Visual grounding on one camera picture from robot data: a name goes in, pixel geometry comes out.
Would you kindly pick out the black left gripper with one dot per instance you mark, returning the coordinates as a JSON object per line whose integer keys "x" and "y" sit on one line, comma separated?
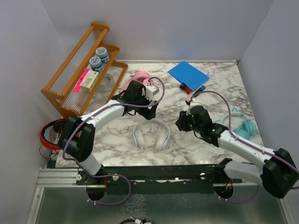
{"x": 148, "y": 114}

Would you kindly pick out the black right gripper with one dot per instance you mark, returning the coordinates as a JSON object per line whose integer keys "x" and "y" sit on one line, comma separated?
{"x": 181, "y": 123}

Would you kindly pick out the pink cat-ear headphones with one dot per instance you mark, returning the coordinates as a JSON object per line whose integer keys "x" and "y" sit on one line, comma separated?
{"x": 140, "y": 76}

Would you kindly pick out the white headphones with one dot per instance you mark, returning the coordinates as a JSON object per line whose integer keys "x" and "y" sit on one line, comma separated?
{"x": 163, "y": 140}

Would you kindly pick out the teal cat-ear headphones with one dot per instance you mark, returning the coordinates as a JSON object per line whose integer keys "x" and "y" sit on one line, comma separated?
{"x": 242, "y": 125}

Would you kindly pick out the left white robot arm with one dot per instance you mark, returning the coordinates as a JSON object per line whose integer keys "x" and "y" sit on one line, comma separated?
{"x": 77, "y": 138}

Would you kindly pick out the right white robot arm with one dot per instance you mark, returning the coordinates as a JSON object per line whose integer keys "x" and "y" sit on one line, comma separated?
{"x": 275, "y": 170}

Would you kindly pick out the red black headphones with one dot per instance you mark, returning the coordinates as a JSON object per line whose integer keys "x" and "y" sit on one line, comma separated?
{"x": 49, "y": 135}

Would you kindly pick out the clear tape roll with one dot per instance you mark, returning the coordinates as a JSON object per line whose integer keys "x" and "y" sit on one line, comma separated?
{"x": 107, "y": 83}

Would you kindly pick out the red black marker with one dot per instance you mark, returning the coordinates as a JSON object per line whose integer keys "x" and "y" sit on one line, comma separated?
{"x": 185, "y": 88}

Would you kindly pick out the blue black marker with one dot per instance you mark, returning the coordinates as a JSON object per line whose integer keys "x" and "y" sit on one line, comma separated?
{"x": 198, "y": 91}

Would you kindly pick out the blue notebook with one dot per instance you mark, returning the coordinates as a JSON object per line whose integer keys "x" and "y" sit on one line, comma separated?
{"x": 189, "y": 75}

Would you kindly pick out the small cardboard box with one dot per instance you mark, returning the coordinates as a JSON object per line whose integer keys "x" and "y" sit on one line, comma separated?
{"x": 89, "y": 80}

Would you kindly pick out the wooden tiered shelf rack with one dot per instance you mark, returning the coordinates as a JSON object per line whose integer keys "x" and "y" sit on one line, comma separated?
{"x": 60, "y": 89}

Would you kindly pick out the blue-lidded jar front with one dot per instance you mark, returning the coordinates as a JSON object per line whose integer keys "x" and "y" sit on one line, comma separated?
{"x": 96, "y": 64}

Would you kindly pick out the blue-lidded jar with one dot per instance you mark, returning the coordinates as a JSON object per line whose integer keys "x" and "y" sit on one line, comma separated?
{"x": 102, "y": 53}
{"x": 96, "y": 64}

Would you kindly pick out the blue-lidded jar rear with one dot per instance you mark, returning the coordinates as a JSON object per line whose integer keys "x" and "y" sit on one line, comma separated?
{"x": 102, "y": 53}

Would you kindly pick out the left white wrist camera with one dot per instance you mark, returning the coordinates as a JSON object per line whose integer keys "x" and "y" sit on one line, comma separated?
{"x": 151, "y": 91}

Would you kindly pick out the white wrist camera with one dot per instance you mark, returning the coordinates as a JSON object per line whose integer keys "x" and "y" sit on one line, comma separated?
{"x": 151, "y": 91}
{"x": 192, "y": 102}

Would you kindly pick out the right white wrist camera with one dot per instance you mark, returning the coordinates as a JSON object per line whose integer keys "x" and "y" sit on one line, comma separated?
{"x": 192, "y": 102}

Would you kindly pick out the black front mounting rail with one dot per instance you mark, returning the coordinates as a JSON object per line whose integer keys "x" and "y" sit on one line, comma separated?
{"x": 174, "y": 179}

